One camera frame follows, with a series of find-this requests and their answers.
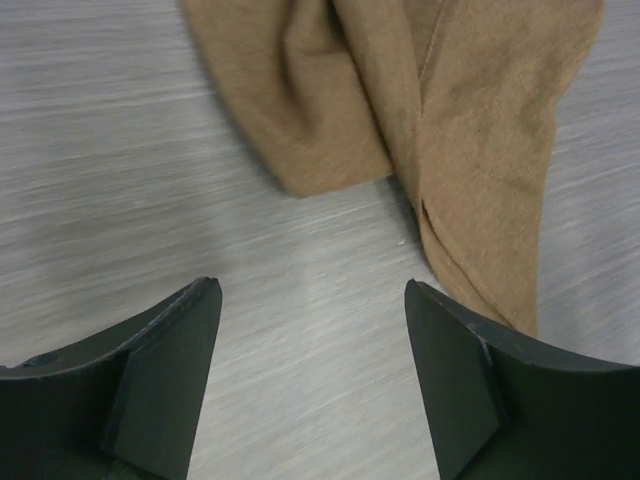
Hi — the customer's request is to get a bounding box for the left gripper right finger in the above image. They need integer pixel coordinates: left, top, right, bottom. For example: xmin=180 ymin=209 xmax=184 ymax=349
xmin=405 ymin=280 xmax=639 ymax=479

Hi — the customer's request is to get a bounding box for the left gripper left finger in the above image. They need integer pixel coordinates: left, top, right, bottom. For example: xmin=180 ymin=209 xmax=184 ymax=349
xmin=1 ymin=277 xmax=222 ymax=479

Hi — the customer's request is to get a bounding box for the brown cloth napkin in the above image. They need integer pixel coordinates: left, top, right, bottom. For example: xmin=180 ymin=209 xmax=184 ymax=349
xmin=182 ymin=0 xmax=604 ymax=335

